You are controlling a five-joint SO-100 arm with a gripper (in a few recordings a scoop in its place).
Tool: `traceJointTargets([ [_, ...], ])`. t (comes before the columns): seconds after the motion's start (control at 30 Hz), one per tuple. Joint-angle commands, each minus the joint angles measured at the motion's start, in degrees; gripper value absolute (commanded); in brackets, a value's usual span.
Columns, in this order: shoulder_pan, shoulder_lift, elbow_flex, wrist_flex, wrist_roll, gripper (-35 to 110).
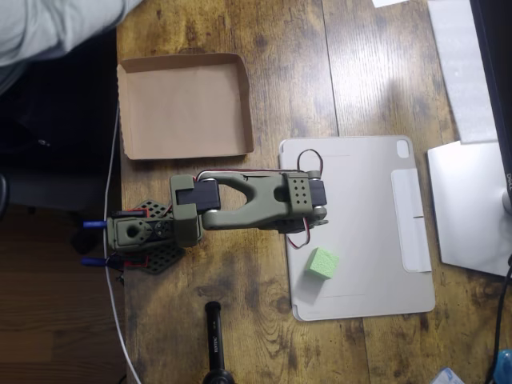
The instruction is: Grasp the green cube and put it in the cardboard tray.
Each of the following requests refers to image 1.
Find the green foam cube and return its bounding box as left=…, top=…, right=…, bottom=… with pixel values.
left=304, top=246, right=340, bottom=281

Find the brown cardboard tray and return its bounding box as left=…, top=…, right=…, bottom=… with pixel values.
left=116, top=52, right=256, bottom=162

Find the beige tablet folio case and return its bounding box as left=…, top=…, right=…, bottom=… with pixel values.
left=278, top=134, right=436, bottom=322

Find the silver monitor stand base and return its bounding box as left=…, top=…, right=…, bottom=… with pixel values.
left=426, top=140, right=512, bottom=278

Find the white foam sheet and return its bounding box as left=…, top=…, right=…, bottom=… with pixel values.
left=426, top=0, right=501, bottom=145

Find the white and blue packet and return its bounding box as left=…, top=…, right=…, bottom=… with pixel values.
left=431, top=367, right=467, bottom=384

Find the black computer monitor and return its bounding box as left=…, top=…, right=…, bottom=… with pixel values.
left=470, top=0, right=512, bottom=201

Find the blue round object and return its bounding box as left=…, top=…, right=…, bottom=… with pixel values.
left=494, top=348, right=512, bottom=384

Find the red black servo wire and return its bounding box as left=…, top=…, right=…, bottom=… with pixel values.
left=198, top=149, right=324, bottom=250

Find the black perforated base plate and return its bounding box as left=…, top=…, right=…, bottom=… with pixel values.
left=119, top=198, right=186, bottom=276

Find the white cable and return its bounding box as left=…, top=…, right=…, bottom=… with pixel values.
left=102, top=102, right=142, bottom=384

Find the black camera stand pole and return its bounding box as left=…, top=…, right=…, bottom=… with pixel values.
left=202, top=302, right=237, bottom=384

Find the blue handled table clamp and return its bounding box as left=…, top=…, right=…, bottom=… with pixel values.
left=81, top=255, right=149, bottom=271
left=82, top=208, right=147, bottom=230

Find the black cable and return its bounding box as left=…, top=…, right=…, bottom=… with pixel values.
left=488, top=255, right=512, bottom=384

